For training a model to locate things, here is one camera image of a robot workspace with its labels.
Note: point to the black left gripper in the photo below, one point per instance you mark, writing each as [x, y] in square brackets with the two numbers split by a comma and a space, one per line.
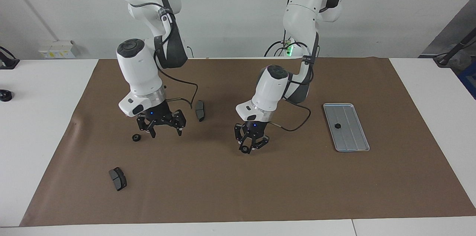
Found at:
[256, 127]

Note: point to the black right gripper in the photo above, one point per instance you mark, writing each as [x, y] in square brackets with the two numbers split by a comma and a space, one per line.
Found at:
[160, 115]

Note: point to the large black bearing gear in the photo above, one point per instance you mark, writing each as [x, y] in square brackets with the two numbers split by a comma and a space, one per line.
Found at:
[244, 149]
[136, 137]

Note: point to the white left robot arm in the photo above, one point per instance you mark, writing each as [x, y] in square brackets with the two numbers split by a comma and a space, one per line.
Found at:
[271, 87]

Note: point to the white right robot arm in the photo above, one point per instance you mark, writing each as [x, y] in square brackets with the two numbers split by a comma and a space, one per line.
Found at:
[139, 68]

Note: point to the silver metal tray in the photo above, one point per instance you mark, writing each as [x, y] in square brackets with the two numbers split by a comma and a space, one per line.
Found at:
[346, 143]

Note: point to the long dark brake pad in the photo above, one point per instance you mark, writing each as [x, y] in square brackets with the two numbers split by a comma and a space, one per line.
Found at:
[200, 110]

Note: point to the brown paper table mat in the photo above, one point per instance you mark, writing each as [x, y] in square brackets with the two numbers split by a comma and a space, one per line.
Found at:
[260, 191]

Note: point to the short dark brake pad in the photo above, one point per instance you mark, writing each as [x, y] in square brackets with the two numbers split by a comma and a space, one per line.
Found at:
[118, 178]

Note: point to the black round knob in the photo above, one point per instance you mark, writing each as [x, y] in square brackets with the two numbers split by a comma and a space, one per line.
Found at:
[5, 95]

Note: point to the black table clamp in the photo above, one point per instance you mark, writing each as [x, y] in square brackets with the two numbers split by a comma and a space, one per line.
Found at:
[7, 61]

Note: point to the black stand pole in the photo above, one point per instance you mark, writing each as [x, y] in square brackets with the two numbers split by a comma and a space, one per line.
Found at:
[455, 49]

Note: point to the blue box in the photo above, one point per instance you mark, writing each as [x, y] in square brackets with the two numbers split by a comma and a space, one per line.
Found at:
[470, 80]

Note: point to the white wall socket box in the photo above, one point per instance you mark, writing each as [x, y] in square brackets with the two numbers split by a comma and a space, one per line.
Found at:
[55, 49]

